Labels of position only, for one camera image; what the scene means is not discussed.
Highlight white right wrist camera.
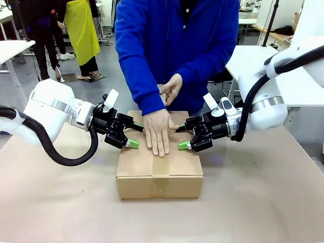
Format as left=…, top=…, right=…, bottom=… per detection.
left=202, top=93, right=219, bottom=111

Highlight person's right forearm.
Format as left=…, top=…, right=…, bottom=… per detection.
left=118, top=57, right=168, bottom=116

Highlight person in yellow apron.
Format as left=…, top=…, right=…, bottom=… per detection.
left=57, top=0, right=106, bottom=80

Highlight person's right hand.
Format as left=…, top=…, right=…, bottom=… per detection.
left=142, top=108, right=179, bottom=158

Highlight black tripod pole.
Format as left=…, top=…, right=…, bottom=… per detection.
left=261, top=0, right=280, bottom=48

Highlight black item on wooden table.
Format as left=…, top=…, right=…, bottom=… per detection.
left=274, top=25, right=295, bottom=36

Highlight person in blue sweater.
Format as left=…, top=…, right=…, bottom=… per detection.
left=115, top=0, right=240, bottom=117

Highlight person's left hand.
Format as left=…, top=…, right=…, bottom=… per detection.
left=156, top=73, right=184, bottom=106

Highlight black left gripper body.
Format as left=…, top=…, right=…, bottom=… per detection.
left=92, top=107, right=123, bottom=136

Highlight black left arm cable sleeve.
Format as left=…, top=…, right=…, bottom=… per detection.
left=0, top=106, right=99, bottom=167

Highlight wooden background table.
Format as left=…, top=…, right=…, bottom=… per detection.
left=252, top=24, right=294, bottom=50

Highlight brown tape strip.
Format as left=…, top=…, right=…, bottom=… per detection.
left=151, top=156, right=171, bottom=198

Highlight white side table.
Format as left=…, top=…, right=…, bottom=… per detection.
left=0, top=39, right=36, bottom=97

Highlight person in black clothes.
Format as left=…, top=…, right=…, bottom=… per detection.
left=19, top=0, right=63, bottom=80

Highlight brown cardboard packing box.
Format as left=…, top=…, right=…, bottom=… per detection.
left=115, top=110, right=205, bottom=201

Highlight black right arm cable sleeve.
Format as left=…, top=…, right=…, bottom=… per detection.
left=232, top=45, right=324, bottom=142

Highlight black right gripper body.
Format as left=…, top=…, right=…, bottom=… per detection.
left=202, top=112, right=231, bottom=139

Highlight black arm cable sleeve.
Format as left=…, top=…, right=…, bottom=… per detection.
left=232, top=45, right=324, bottom=142
left=0, top=106, right=99, bottom=167

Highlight person's left forearm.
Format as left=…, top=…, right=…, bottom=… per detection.
left=174, top=48, right=230, bottom=86

